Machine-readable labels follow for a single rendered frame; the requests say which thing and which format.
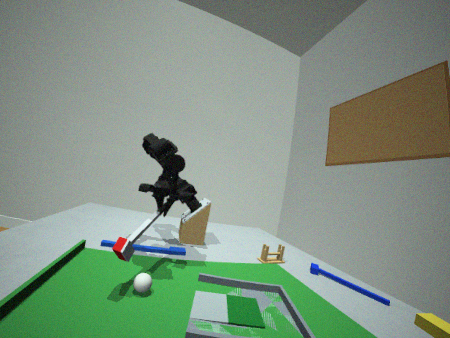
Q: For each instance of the green putting mat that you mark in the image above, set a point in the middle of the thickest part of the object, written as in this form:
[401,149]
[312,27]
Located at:
[92,296]

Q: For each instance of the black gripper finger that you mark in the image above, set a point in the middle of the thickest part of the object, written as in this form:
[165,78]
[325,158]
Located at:
[169,201]
[159,200]

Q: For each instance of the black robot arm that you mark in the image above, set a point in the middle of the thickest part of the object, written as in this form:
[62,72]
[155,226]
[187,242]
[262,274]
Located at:
[164,152]

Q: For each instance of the white ball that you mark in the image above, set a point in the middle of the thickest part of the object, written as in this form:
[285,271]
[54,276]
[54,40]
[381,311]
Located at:
[142,282]

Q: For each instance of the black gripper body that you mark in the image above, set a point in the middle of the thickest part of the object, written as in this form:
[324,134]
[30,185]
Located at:
[185,196]

